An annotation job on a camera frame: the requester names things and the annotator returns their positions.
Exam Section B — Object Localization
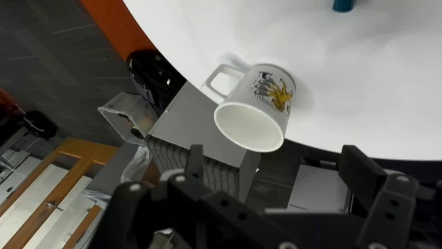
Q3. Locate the orange wooden frame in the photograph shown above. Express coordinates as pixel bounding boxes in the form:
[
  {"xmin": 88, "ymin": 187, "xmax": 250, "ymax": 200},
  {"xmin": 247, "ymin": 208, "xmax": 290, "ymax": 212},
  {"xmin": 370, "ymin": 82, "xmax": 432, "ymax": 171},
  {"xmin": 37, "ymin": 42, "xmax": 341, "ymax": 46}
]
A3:
[{"xmin": 0, "ymin": 137, "xmax": 120, "ymax": 249}]

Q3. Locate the black shiny object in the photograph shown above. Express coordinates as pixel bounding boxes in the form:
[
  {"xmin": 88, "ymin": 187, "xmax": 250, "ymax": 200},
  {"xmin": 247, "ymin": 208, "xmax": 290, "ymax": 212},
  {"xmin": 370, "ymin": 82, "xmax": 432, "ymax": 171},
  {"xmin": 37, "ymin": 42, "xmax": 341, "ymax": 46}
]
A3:
[{"xmin": 124, "ymin": 49, "xmax": 188, "ymax": 118}]

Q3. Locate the grey ribbed box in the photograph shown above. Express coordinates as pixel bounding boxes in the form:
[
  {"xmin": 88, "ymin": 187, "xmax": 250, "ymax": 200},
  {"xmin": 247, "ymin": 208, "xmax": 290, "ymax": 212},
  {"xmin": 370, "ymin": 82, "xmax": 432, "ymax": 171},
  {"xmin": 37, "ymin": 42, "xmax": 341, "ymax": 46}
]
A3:
[{"xmin": 145, "ymin": 82, "xmax": 262, "ymax": 205}]

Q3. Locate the white printed mug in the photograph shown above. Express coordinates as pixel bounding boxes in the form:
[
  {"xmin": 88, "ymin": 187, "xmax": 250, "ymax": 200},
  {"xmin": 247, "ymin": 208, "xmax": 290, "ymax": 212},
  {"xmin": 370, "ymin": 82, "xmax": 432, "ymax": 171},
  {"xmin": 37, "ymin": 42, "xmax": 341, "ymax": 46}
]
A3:
[{"xmin": 201, "ymin": 63, "xmax": 297, "ymax": 155}]

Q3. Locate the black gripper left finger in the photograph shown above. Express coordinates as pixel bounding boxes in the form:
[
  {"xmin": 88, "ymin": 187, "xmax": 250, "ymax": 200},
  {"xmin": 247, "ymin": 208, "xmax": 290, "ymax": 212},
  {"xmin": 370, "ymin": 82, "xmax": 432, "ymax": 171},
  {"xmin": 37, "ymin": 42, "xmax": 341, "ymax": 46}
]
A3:
[{"xmin": 91, "ymin": 144, "xmax": 295, "ymax": 249}]

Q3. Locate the white marker with teal cap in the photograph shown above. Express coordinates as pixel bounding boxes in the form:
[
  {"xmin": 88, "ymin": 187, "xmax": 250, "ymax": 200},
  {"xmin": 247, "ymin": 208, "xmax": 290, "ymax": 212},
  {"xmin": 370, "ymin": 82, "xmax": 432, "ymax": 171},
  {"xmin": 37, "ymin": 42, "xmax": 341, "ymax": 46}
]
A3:
[{"xmin": 331, "ymin": 0, "xmax": 356, "ymax": 14}]

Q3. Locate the open grey box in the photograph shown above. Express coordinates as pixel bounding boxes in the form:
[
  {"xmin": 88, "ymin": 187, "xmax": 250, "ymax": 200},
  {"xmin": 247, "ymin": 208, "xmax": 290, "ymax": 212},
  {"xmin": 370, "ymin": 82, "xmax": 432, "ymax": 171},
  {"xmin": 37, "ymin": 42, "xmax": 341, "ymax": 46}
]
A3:
[{"xmin": 96, "ymin": 90, "xmax": 159, "ymax": 146}]

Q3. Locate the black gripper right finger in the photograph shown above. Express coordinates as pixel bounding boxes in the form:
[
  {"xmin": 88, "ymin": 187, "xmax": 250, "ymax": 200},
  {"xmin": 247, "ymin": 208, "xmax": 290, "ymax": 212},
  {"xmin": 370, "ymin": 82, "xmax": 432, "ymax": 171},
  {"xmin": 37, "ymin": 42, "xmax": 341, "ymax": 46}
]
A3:
[{"xmin": 341, "ymin": 144, "xmax": 420, "ymax": 249}]

